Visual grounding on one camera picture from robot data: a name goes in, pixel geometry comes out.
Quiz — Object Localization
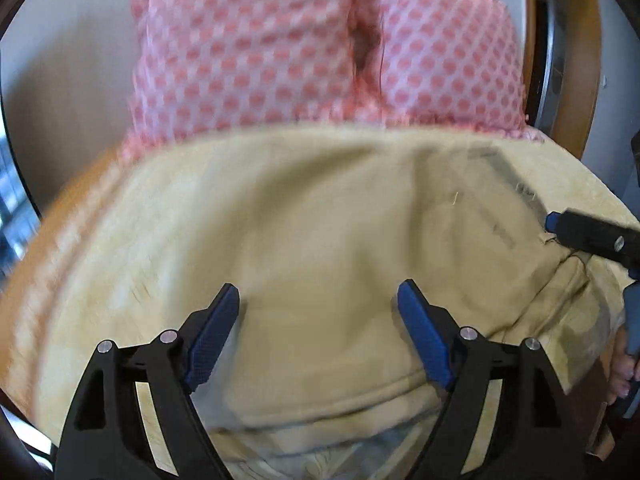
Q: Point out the beige khaki pants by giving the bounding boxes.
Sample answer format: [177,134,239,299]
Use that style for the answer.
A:
[34,127,597,434]

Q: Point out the person's right hand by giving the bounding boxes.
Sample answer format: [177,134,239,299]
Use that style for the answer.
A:
[608,326,639,404]

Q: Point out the yellow patterned bedspread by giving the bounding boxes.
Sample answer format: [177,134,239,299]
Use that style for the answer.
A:
[0,131,637,480]

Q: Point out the window with curtains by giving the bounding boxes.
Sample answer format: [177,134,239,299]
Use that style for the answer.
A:
[0,123,42,291]

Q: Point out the pink polka dot pillow right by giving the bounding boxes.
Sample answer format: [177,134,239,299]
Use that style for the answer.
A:
[354,0,544,141]

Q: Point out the pink polka dot pillow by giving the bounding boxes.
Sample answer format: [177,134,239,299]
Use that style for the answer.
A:
[122,0,380,158]
[354,0,544,141]

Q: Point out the wooden headboard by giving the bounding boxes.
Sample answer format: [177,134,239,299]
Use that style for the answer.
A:
[501,0,602,158]

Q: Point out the pink polka dot pillow left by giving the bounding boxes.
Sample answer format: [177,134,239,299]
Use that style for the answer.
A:
[122,0,380,158]

